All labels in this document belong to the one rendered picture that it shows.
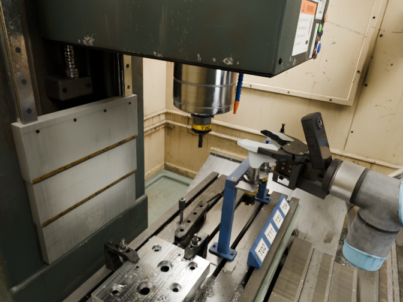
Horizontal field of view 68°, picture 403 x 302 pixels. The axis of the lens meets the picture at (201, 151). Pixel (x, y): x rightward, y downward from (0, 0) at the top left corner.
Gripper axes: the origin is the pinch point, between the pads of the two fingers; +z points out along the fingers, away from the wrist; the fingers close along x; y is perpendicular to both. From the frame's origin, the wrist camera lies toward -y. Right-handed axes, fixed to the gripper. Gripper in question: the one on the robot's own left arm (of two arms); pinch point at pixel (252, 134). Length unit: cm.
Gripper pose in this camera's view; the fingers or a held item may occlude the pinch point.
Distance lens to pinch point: 71.1
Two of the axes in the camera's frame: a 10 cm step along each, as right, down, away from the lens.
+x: 6.5, -2.8, 7.1
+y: -1.0, 8.9, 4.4
